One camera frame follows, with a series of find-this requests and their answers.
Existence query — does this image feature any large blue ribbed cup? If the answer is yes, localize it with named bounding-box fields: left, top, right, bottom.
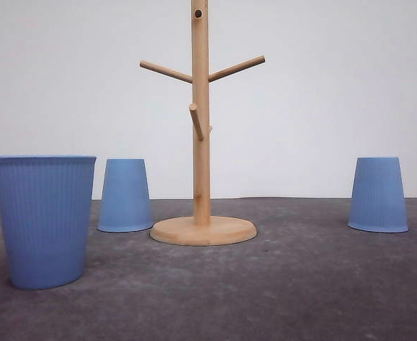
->
left=0, top=156, right=97, bottom=289

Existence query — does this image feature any wooden mug tree stand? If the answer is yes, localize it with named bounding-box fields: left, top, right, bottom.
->
left=139, top=0, right=266, bottom=247

